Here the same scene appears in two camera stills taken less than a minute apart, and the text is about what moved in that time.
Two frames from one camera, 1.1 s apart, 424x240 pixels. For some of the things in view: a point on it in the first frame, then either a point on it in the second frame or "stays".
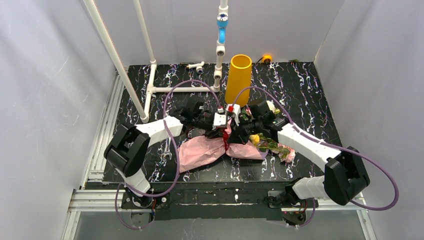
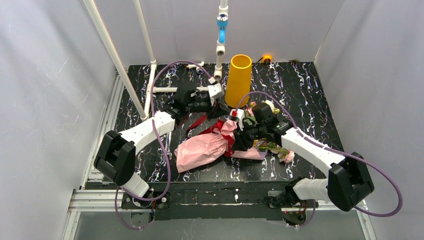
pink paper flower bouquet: [204, 149] stays
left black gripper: [214, 133] → [213, 105]
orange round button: [267, 56] stays
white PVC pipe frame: [143, 111] stays
